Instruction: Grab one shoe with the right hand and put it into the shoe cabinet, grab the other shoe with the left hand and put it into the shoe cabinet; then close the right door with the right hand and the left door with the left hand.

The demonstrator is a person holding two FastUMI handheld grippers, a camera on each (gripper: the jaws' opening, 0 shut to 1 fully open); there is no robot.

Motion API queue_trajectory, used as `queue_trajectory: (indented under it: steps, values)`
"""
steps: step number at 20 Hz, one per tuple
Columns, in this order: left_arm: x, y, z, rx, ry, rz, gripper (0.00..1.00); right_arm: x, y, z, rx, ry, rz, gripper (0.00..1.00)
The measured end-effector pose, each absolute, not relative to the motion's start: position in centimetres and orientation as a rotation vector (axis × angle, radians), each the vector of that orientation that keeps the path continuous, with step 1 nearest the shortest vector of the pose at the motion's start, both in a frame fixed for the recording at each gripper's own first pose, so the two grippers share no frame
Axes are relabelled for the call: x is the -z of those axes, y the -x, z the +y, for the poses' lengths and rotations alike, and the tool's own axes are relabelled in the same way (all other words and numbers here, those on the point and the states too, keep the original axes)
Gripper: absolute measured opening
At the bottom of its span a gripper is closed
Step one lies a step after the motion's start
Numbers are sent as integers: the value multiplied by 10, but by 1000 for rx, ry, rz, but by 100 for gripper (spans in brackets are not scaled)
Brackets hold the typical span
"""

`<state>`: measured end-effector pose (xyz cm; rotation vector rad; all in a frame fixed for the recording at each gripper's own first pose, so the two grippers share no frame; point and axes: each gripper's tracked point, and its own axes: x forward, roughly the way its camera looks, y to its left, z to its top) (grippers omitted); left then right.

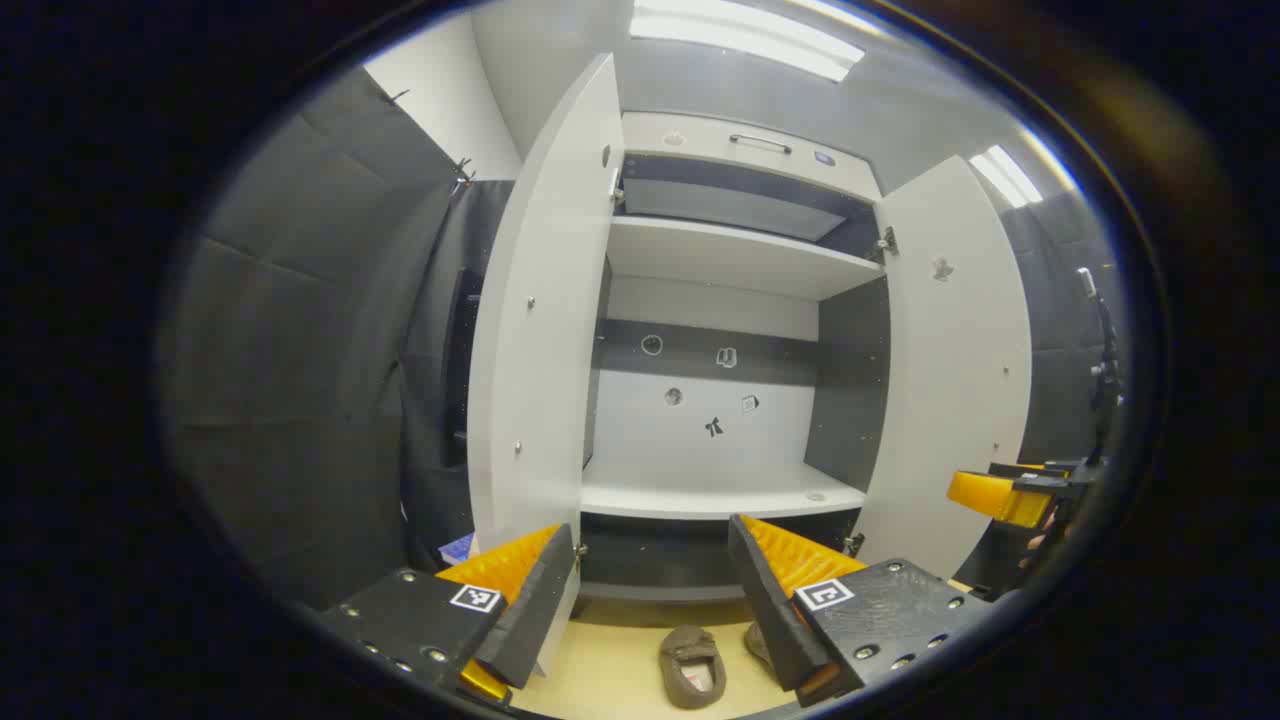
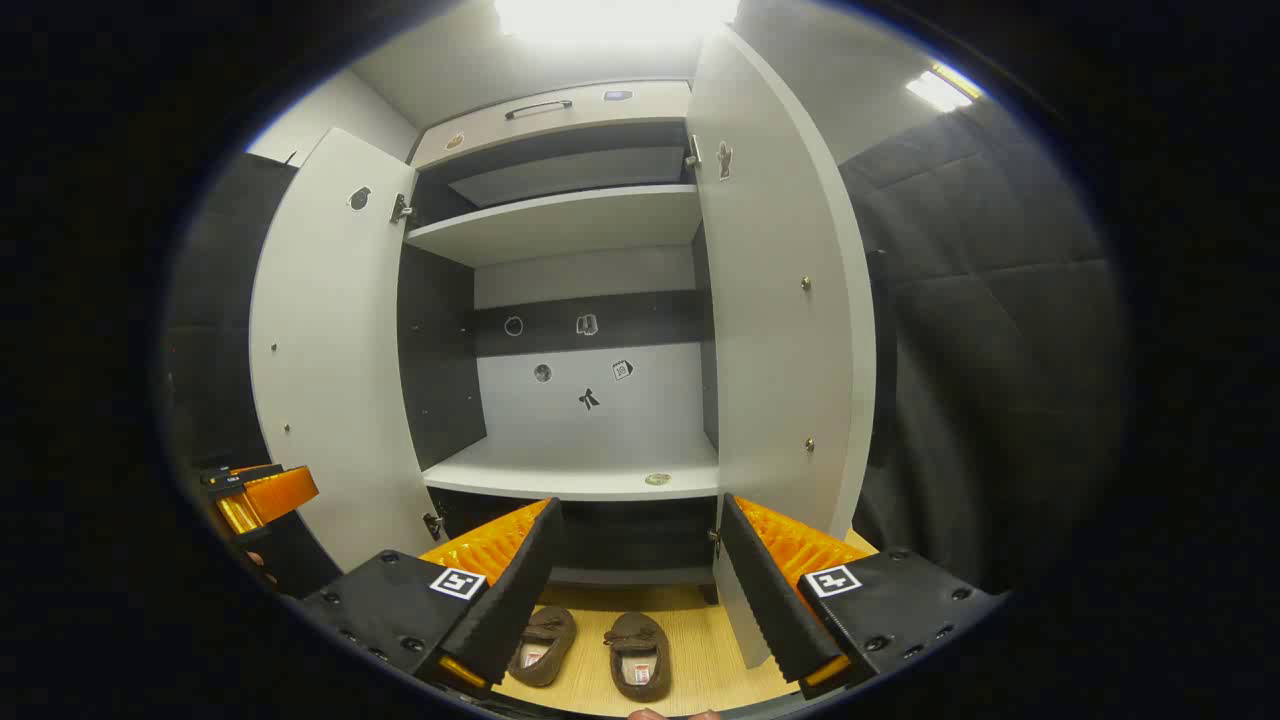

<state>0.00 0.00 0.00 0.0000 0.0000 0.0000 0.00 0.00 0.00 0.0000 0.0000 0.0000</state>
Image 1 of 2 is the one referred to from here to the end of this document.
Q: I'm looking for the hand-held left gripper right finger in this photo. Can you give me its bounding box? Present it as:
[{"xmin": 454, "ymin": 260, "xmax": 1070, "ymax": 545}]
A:
[{"xmin": 727, "ymin": 513, "xmax": 993, "ymax": 709}]

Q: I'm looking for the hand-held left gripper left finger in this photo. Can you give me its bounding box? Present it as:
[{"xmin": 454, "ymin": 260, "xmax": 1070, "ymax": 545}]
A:
[{"xmin": 318, "ymin": 522, "xmax": 579, "ymax": 706}]

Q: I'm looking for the cabinet door with angel sticker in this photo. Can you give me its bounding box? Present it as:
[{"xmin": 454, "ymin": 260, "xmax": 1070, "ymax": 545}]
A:
[{"xmin": 855, "ymin": 155, "xmax": 1034, "ymax": 581}]

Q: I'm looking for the white shoe cabinet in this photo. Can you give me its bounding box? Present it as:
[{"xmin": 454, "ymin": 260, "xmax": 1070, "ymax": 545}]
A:
[{"xmin": 575, "ymin": 110, "xmax": 896, "ymax": 631}]

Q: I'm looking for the white cabinet drawer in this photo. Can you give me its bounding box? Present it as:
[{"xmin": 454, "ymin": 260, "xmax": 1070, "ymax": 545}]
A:
[{"xmin": 620, "ymin": 110, "xmax": 886, "ymax": 201}]

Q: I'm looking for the black stand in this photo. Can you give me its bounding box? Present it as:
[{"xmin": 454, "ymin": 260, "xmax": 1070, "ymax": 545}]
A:
[{"xmin": 1075, "ymin": 265, "xmax": 1126, "ymax": 466}]

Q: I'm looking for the black backdrop cloth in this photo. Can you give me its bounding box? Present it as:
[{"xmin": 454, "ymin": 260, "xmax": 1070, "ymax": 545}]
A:
[
  {"xmin": 1000, "ymin": 190, "xmax": 1116, "ymax": 466},
  {"xmin": 160, "ymin": 65, "xmax": 513, "ymax": 611}
]

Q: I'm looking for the long ceiling light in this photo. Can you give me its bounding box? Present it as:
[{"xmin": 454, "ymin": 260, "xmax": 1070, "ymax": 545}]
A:
[
  {"xmin": 628, "ymin": 0, "xmax": 867, "ymax": 83},
  {"xmin": 968, "ymin": 144, "xmax": 1046, "ymax": 209}
]

